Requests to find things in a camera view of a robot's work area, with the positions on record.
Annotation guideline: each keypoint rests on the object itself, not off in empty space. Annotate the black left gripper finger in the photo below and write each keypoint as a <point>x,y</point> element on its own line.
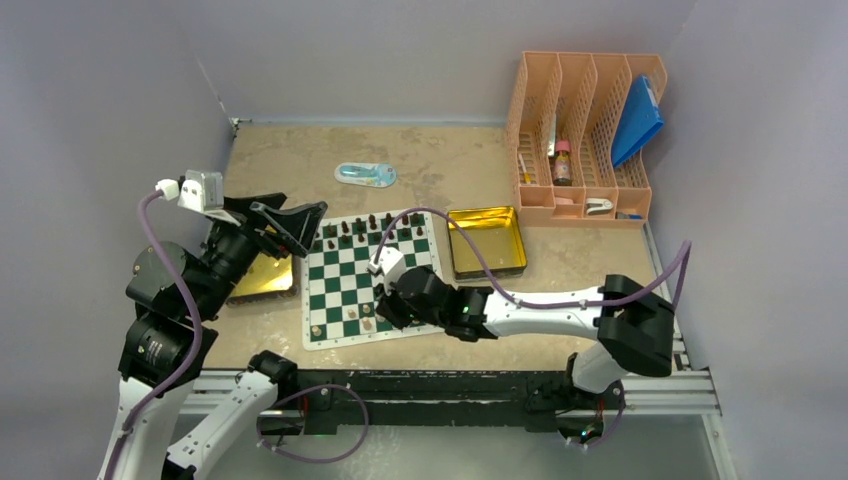
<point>240,207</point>
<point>300,225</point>

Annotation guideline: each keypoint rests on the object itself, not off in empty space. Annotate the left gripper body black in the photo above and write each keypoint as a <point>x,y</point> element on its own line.
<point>260,236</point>

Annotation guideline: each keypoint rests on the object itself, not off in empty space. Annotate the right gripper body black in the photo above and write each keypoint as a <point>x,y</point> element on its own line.
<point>401,313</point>

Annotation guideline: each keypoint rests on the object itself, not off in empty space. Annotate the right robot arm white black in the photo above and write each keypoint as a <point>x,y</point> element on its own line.
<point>631,327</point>

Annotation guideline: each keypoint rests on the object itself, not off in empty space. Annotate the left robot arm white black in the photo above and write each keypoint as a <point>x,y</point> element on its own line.
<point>176,294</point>

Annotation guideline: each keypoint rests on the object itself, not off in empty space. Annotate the gold tin with white pieces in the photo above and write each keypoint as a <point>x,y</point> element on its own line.
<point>267,278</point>

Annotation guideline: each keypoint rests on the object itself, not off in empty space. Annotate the green white chess board mat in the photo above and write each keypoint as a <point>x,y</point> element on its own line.
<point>335,280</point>

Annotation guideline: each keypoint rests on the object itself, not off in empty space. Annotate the blue packaged stapler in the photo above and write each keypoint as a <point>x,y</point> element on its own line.
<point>373,175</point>

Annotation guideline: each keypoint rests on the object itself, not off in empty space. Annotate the empty gold tin lid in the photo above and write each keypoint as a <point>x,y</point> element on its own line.
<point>496,233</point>

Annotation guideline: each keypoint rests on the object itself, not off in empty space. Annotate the yellow pen in organizer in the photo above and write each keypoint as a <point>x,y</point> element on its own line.
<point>527,179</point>

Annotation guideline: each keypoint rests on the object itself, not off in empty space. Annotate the small bottle pink cap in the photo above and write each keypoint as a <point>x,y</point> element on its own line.
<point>561,167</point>

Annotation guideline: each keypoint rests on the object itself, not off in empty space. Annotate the white stapler in organizer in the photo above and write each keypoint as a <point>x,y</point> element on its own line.
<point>599,207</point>

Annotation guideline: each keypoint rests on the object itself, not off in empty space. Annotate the peach plastic file organizer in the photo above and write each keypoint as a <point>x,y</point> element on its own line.
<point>579,97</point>

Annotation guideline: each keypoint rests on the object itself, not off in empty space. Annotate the blue folder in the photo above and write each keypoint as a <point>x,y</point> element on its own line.
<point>641,119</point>

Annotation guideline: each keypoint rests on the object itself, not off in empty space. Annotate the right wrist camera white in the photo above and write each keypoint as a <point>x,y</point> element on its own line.
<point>387,263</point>

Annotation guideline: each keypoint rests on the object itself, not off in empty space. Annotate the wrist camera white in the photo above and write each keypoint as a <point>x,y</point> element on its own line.
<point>198,191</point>
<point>387,263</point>

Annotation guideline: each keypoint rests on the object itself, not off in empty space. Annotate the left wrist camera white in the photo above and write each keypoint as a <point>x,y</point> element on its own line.
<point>198,191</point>

